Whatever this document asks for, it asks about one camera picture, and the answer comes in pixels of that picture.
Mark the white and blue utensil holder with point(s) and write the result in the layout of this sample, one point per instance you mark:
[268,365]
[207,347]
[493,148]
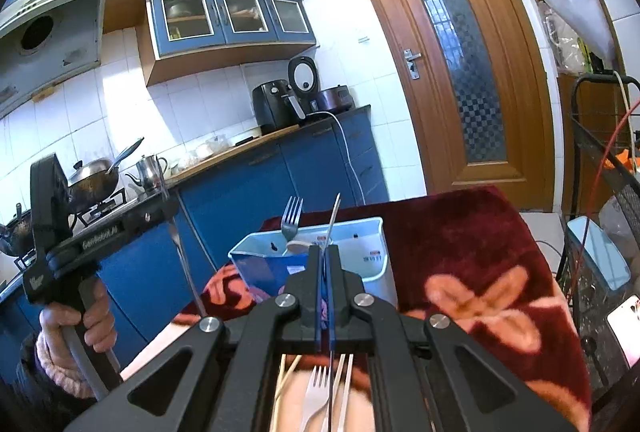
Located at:
[260,272]

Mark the metal pot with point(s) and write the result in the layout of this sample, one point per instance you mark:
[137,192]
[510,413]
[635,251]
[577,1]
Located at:
[181,9]

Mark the blue base cabinets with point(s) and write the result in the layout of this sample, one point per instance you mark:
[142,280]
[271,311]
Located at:
[260,182]

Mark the white plastic utensil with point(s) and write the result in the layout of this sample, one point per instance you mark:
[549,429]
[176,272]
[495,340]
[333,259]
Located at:
[342,392]

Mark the phone with pink screen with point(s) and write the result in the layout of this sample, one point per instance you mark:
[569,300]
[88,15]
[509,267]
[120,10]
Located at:
[625,322]

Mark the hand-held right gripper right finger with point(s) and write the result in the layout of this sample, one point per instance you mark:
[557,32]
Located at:
[332,322]

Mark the black air fryer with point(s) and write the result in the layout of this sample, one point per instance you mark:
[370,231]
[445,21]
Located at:
[272,107]

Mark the person's left forearm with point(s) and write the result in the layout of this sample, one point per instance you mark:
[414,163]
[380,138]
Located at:
[55,372]

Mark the person's left hand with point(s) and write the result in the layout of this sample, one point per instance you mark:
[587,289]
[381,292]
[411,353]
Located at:
[97,312]

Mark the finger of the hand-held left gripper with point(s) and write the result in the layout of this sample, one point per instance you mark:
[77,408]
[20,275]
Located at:
[161,212]

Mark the gas stove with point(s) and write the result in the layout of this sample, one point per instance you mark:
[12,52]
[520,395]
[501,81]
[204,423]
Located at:
[107,212]

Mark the grey range hood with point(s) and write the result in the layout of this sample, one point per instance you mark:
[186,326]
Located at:
[55,42]

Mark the rice cooker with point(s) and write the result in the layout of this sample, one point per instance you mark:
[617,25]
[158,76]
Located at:
[330,99]

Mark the wooden door with glass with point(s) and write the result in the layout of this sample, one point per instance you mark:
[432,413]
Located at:
[395,112]

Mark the light blue box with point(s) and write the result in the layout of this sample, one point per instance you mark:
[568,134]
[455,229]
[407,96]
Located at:
[597,252]

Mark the wok with glass lid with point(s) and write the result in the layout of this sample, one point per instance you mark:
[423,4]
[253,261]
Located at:
[92,184]

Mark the red floral blanket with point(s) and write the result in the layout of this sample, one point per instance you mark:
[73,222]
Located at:
[475,252]

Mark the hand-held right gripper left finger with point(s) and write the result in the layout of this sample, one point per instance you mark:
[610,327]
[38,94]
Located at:
[319,312]

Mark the metal kettle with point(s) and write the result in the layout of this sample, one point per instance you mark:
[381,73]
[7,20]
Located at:
[147,172]

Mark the dark frying pan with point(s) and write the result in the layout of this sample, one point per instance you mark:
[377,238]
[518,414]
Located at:
[12,234]

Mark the metal fork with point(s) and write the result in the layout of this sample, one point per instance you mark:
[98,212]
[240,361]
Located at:
[291,219]

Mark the wooden chopstick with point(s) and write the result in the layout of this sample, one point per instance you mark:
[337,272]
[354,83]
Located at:
[287,392]
[281,372]

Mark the blue glass door cabinet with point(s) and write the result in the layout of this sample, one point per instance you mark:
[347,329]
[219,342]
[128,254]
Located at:
[240,37]

